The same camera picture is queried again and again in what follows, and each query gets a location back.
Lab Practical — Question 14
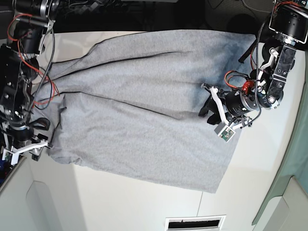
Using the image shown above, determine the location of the white cables upper right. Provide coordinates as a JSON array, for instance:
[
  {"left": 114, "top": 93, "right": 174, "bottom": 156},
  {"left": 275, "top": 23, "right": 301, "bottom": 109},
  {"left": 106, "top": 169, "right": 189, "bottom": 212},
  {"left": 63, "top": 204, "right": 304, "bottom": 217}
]
[{"left": 240, "top": 0, "right": 275, "bottom": 15}]

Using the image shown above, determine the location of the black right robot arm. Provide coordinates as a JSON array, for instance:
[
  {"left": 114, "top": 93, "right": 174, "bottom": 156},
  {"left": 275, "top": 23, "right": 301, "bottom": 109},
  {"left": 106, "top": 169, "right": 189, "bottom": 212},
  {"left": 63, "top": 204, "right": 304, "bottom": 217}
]
[{"left": 0, "top": 0, "right": 60, "bottom": 166}]

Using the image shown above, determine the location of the blue cables left edge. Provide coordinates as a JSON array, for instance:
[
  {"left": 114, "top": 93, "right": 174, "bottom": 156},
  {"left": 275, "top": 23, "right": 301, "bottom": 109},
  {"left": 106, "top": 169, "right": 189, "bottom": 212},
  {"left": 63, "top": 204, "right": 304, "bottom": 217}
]
[{"left": 0, "top": 158, "right": 10, "bottom": 179}]

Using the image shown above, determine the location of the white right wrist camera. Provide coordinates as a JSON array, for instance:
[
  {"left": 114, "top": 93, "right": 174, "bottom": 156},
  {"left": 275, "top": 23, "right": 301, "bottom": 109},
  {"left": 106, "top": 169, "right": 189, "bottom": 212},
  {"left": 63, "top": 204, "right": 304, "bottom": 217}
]
[{"left": 2, "top": 148, "right": 20, "bottom": 166}]

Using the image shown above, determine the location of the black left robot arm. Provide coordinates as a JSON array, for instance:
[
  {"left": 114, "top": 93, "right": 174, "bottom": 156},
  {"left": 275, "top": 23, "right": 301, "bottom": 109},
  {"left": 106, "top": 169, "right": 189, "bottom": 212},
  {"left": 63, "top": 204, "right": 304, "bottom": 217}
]
[{"left": 198, "top": 0, "right": 308, "bottom": 128}]

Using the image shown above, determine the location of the grey t-shirt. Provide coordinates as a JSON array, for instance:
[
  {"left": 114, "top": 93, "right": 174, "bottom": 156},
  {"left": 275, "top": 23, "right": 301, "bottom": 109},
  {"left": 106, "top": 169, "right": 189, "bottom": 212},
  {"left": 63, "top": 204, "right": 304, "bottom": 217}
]
[{"left": 31, "top": 30, "right": 255, "bottom": 193}]

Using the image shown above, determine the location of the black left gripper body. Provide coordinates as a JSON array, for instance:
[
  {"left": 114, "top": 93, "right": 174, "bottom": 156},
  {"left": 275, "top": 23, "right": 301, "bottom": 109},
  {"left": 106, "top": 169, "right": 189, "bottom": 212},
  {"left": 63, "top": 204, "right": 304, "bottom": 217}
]
[{"left": 225, "top": 81, "right": 261, "bottom": 128}]

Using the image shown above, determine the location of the white vent grille slot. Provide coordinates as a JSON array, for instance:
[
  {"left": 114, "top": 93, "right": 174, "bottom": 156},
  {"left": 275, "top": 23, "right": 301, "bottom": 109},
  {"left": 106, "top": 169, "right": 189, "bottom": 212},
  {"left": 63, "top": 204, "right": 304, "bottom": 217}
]
[{"left": 164, "top": 215, "right": 226, "bottom": 231}]

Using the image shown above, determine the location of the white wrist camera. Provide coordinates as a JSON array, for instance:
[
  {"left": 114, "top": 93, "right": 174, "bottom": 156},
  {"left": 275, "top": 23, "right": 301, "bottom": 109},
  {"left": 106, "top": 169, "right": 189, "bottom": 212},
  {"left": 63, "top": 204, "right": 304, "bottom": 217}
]
[
  {"left": 2, "top": 148, "right": 20, "bottom": 166},
  {"left": 215, "top": 123, "right": 236, "bottom": 142}
]

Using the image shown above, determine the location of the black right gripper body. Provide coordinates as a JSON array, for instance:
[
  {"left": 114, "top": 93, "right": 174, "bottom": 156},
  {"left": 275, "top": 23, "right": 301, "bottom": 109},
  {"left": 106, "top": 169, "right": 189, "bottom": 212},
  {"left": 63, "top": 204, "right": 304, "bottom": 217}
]
[{"left": 0, "top": 120, "right": 51, "bottom": 162}]

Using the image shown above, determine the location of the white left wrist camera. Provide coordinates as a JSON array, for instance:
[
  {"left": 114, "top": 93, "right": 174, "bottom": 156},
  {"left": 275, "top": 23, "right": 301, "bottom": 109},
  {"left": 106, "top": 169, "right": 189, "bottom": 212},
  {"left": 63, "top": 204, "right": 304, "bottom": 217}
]
[{"left": 215, "top": 123, "right": 236, "bottom": 142}]

